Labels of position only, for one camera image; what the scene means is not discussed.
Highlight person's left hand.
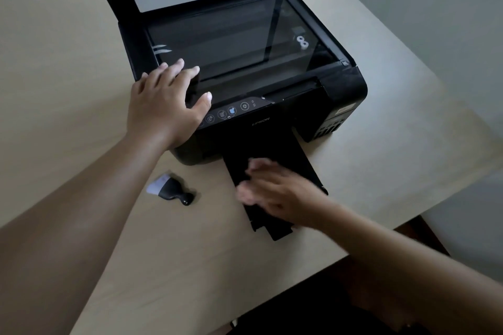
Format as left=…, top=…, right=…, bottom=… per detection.
left=125, top=58, right=213, bottom=151

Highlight person's right hand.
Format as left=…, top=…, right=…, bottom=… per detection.
left=236, top=157, right=335, bottom=230

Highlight black printer output tray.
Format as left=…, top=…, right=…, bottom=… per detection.
left=222, top=129, right=329, bottom=242

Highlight black inkjet printer scanner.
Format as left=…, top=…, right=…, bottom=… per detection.
left=118, top=0, right=369, bottom=166

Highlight person's right forearm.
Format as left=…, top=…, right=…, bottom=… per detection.
left=319, top=205, right=503, bottom=335

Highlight person's left forearm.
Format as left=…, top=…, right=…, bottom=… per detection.
left=0, top=135, right=170, bottom=335

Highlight small black white-bristle brush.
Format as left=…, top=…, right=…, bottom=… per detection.
left=146, top=173, right=195, bottom=206

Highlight person's dark trousers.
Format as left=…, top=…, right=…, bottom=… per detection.
left=232, top=256, right=433, bottom=335

